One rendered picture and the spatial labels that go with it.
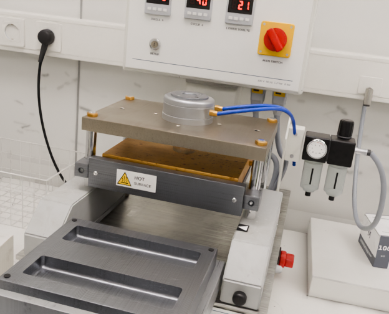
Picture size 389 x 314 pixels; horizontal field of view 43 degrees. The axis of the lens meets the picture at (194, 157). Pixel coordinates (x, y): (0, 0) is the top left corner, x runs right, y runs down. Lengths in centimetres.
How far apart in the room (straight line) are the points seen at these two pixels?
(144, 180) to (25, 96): 78
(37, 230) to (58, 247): 10
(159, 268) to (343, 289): 54
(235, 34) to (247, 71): 7
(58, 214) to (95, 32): 66
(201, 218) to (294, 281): 31
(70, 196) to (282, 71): 41
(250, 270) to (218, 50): 41
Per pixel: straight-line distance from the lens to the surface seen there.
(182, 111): 74
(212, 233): 82
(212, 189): 69
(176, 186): 70
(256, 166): 69
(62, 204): 72
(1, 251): 96
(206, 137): 68
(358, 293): 105
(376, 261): 113
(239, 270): 64
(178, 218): 85
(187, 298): 53
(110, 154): 74
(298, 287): 108
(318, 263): 109
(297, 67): 87
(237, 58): 88
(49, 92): 140
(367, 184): 130
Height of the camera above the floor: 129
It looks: 18 degrees down
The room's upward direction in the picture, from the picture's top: 6 degrees clockwise
